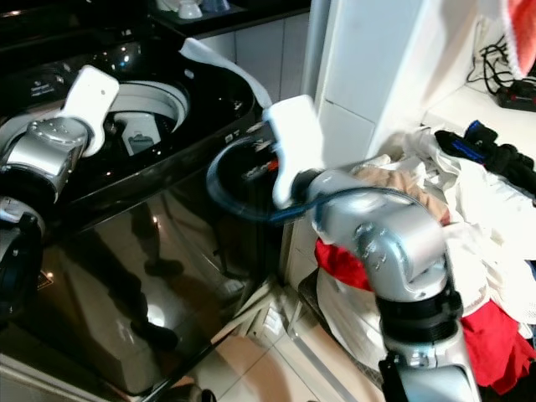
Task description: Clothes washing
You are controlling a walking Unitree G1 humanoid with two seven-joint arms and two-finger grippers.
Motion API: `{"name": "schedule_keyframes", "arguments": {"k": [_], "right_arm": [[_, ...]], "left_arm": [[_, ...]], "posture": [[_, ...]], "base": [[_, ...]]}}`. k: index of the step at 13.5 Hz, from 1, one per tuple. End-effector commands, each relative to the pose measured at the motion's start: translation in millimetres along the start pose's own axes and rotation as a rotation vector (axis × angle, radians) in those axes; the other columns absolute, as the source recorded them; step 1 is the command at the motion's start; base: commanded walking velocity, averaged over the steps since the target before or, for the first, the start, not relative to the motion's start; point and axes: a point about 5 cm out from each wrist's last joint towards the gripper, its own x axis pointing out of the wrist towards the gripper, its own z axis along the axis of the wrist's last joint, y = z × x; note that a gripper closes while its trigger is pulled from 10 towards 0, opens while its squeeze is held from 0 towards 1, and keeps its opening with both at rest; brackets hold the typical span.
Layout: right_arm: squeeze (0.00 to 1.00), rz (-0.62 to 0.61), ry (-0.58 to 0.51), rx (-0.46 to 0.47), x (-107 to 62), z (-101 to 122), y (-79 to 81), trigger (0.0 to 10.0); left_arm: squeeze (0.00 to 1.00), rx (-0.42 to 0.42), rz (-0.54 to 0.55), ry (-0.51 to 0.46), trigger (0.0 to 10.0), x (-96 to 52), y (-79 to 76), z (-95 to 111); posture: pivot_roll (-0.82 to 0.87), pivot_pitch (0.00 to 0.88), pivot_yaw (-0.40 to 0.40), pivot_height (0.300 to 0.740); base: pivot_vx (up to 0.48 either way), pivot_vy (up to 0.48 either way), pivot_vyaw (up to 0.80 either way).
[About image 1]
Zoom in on black top-loading washing machine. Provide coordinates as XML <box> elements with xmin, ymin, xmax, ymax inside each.
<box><xmin>0</xmin><ymin>21</ymin><xmax>284</xmax><ymax>398</ymax></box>

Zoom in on beige garment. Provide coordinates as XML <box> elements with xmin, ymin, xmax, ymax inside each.
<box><xmin>350</xmin><ymin>163</ymin><xmax>455</xmax><ymax>229</ymax></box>

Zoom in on white cup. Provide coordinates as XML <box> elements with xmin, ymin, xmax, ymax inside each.
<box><xmin>175</xmin><ymin>0</ymin><xmax>204</xmax><ymax>21</ymax></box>

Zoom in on dark stone counter ledge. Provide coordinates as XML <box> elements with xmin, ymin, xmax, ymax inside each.
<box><xmin>152</xmin><ymin>0</ymin><xmax>312</xmax><ymax>39</ymax></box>

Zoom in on white laundry bag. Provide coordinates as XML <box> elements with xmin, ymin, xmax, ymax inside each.
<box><xmin>315</xmin><ymin>266</ymin><xmax>390</xmax><ymax>374</ymax></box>

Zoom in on black and blue item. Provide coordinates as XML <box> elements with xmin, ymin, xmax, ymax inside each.
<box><xmin>434</xmin><ymin>119</ymin><xmax>536</xmax><ymax>199</ymax></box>

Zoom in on white crumpled garment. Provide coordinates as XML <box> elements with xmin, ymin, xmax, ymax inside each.
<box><xmin>406</xmin><ymin>126</ymin><xmax>536</xmax><ymax>340</ymax></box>

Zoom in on black power strip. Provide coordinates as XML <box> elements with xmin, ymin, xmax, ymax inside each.
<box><xmin>496</xmin><ymin>78</ymin><xmax>536</xmax><ymax>112</ymax></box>

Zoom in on pink red hanging cloth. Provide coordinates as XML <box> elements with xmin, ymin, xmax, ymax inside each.
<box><xmin>499</xmin><ymin>0</ymin><xmax>536</xmax><ymax>78</ymax></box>

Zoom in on red garment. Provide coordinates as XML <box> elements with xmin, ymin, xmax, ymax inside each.
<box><xmin>313</xmin><ymin>237</ymin><xmax>536</xmax><ymax>396</ymax></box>

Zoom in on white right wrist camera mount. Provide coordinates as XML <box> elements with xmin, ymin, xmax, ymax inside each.
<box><xmin>262</xmin><ymin>94</ymin><xmax>329</xmax><ymax>210</ymax></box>

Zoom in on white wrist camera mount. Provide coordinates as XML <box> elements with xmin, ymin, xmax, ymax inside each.
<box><xmin>62</xmin><ymin>64</ymin><xmax>121</xmax><ymax>158</ymax></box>
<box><xmin>262</xmin><ymin>94</ymin><xmax>329</xmax><ymax>210</ymax></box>

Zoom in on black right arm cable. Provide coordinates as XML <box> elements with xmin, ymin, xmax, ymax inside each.
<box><xmin>204</xmin><ymin>137</ymin><xmax>421</xmax><ymax>224</ymax></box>

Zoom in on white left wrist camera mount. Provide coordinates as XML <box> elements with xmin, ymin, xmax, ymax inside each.
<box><xmin>62</xmin><ymin>64</ymin><xmax>121</xmax><ymax>158</ymax></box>

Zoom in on tangled black cables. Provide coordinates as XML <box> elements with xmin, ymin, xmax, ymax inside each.
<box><xmin>466</xmin><ymin>35</ymin><xmax>522</xmax><ymax>95</ymax></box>

